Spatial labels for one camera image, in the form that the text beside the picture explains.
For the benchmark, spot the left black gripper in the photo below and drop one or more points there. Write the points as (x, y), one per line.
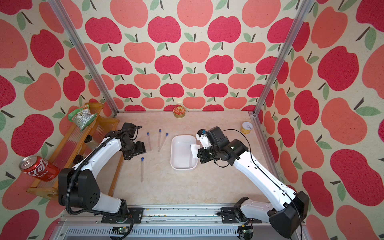
(141, 149)

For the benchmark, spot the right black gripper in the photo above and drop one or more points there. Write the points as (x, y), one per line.
(201, 154)

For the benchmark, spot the test tube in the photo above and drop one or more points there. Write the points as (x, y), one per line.
(163, 142)
(142, 169)
(149, 141)
(159, 138)
(190, 159)

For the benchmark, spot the white rectangular tray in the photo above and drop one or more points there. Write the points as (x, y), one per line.
(180, 152)

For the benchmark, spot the white wipe cloth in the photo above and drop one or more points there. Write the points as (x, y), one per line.
(195, 150)

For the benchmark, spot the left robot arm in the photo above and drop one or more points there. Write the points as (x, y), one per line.
(79, 191)

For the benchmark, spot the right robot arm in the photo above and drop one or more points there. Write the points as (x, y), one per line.
(286, 209)

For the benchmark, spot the red gold round tin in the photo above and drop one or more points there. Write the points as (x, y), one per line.
(179, 112)

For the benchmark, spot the glass spice jar upper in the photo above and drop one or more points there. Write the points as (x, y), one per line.
(88, 139)

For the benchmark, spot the glass spice jar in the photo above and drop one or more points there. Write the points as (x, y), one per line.
(88, 139)
(78, 159)

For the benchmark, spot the yellow white can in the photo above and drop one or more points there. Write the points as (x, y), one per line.
(246, 128)

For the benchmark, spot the wooden shelf rack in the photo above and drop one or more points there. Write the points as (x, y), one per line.
(72, 145)

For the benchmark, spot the glass spice jar lower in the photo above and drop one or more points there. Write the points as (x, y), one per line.
(78, 159)

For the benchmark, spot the green snack bag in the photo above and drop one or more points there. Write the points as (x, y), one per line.
(82, 117)

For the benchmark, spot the red cola can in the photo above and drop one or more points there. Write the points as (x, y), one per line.
(39, 168)

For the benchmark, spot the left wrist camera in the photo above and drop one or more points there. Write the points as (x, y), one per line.
(130, 129)

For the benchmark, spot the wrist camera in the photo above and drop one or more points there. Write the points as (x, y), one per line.
(130, 129)
(212, 137)

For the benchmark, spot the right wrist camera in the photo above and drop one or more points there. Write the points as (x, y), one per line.
(212, 137)

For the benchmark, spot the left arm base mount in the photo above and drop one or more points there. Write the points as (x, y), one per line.
(132, 214)

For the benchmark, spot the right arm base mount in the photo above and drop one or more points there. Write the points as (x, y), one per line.
(235, 216)

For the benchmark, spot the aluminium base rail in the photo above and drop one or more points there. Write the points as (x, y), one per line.
(162, 222)

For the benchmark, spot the left aluminium frame post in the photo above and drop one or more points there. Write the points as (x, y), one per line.
(71, 31)

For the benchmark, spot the aluminium frame post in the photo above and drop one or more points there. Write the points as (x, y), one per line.
(301, 15)
(71, 31)

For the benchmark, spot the right aluminium frame post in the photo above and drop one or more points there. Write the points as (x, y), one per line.
(301, 15)

